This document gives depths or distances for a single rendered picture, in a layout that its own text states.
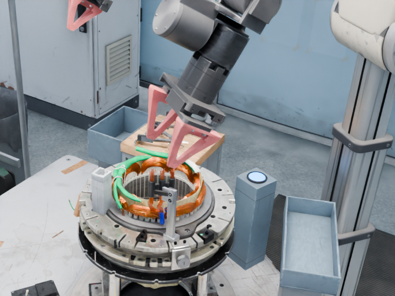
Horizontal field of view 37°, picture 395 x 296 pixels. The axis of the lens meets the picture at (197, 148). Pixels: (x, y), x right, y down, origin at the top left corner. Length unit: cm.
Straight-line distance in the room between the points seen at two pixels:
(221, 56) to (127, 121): 91
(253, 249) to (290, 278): 38
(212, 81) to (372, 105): 60
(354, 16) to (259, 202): 49
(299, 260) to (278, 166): 229
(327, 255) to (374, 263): 167
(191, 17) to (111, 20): 279
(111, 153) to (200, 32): 81
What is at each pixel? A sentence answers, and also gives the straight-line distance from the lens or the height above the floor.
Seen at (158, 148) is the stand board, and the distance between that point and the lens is 145.
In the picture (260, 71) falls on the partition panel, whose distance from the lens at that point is 360.
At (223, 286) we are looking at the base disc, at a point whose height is 80.
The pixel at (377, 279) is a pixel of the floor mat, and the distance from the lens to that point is 284.
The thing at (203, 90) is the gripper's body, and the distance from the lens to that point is 80.
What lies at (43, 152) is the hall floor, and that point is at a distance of 353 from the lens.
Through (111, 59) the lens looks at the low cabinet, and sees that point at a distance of 361.
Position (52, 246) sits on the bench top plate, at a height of 78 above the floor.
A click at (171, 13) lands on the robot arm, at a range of 76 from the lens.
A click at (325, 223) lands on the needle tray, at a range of 134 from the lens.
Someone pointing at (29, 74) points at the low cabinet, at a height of 26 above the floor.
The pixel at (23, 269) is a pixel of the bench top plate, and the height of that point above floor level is 78.
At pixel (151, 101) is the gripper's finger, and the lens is 86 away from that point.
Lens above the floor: 180
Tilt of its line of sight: 30 degrees down
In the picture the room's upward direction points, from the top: 4 degrees clockwise
